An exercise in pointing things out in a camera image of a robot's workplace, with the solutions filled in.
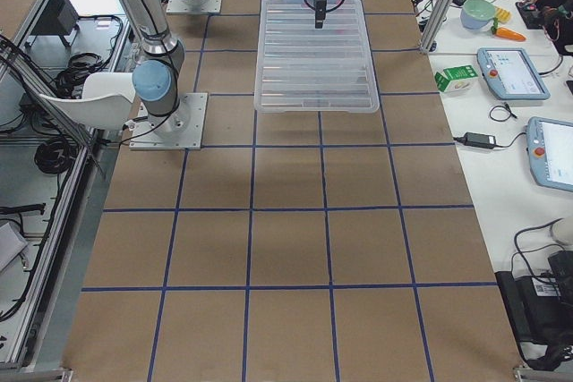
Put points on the near teach pendant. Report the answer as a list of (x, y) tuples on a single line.
[(549, 148)]

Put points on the black power adapter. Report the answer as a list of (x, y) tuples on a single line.
[(479, 140)]

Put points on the green white carton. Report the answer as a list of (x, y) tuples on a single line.
[(455, 79)]

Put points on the teach pendant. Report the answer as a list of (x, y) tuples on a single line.
[(510, 74), (549, 148)]

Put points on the toy carrot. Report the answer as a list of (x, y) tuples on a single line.
[(505, 33)]

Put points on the far teach pendant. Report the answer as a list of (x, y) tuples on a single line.
[(510, 74)]

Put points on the white chair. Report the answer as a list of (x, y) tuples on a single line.
[(105, 103)]

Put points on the translucent plastic box lid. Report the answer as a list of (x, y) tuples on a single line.
[(304, 69)]

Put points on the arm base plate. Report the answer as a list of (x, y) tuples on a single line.
[(194, 7), (182, 130)]

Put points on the yellow toy corn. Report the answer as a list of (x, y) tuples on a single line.
[(502, 15)]

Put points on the green and blue bowl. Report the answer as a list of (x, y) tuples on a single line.
[(475, 14)]

